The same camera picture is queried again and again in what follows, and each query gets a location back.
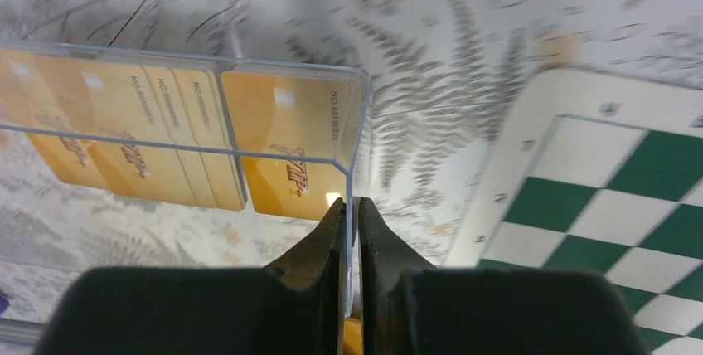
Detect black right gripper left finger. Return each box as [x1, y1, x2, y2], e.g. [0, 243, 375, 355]
[36, 200, 347, 354]

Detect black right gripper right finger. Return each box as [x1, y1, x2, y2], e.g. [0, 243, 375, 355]
[357, 197, 646, 354]

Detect clear box of orange blocks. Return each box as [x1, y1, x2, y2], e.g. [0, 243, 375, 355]
[1, 39, 373, 323]

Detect gold VIP card rightmost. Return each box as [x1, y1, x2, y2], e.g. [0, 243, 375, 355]
[221, 71, 353, 221]

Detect gold vip card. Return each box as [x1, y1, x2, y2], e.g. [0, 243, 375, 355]
[143, 65, 216, 207]
[221, 71, 353, 221]
[172, 68, 246, 212]
[77, 60, 197, 206]
[1, 50, 108, 189]

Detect gold VIP card leftmost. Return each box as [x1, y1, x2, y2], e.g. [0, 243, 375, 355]
[1, 50, 108, 189]

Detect green white chessboard mat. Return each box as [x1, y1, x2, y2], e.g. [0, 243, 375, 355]
[446, 69, 702, 354]

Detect floral patterned table mat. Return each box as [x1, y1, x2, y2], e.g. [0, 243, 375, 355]
[1, 0, 702, 337]

